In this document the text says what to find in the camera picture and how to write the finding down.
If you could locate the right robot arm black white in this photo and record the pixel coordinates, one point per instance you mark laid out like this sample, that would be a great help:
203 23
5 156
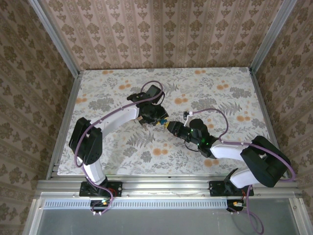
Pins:
264 161

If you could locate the black connector block with plugs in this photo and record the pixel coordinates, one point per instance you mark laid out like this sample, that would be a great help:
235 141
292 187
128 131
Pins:
100 204
236 204

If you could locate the floral patterned table cover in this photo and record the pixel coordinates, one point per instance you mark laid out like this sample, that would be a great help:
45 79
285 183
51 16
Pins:
195 85

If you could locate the aluminium mounting rail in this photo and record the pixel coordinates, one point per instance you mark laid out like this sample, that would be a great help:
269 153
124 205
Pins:
166 187

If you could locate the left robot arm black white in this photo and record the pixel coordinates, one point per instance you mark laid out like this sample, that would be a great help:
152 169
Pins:
85 144

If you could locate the grey metal panel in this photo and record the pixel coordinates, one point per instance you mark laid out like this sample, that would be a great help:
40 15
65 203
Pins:
159 220

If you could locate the aluminium table side rail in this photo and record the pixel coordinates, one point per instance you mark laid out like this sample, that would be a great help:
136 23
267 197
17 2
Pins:
262 102
71 102

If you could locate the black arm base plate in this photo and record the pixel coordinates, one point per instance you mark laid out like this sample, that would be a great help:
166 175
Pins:
117 189
216 189

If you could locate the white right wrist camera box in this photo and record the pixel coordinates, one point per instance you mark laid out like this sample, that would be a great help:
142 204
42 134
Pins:
186 113

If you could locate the aluminium frame post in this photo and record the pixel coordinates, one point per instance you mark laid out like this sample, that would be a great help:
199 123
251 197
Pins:
272 36
55 39

